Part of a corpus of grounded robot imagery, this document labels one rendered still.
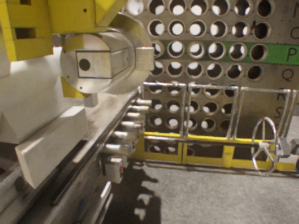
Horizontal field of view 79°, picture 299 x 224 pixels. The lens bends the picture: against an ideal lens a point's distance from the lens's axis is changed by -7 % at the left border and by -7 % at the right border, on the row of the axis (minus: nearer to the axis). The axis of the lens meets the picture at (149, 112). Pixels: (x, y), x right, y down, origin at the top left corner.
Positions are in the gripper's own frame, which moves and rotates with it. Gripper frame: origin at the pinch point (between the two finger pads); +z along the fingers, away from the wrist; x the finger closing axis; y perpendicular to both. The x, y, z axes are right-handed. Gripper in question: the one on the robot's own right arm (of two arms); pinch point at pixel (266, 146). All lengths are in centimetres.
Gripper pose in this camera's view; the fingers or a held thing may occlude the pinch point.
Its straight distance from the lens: 146.0
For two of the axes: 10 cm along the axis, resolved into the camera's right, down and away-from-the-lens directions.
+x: 1.4, -7.9, 5.9
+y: 0.8, 6.0, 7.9
